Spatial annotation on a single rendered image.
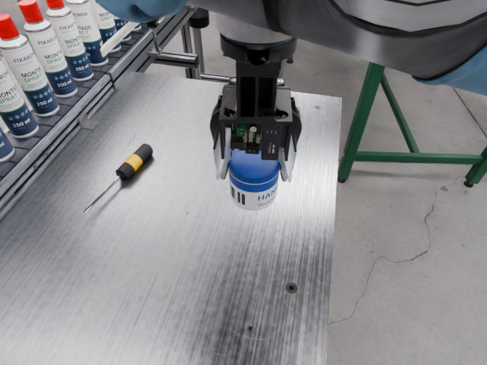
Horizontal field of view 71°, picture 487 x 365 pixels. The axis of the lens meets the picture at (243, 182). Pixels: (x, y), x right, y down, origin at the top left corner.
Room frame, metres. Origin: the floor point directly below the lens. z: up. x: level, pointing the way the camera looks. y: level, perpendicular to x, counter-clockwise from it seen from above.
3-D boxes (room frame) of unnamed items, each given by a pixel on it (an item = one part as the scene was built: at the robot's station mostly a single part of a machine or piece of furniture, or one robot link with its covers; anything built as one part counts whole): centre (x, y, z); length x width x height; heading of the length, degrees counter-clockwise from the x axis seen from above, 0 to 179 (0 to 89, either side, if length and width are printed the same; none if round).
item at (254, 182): (0.33, -0.01, 0.98); 0.07 x 0.07 x 0.07
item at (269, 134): (0.30, -0.01, 1.14); 0.09 x 0.08 x 0.12; 177
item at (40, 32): (0.71, 0.42, 0.98); 0.05 x 0.05 x 0.20
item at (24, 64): (0.63, 0.44, 0.98); 0.05 x 0.05 x 0.20
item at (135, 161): (0.46, 0.25, 0.84); 0.20 x 0.03 x 0.03; 155
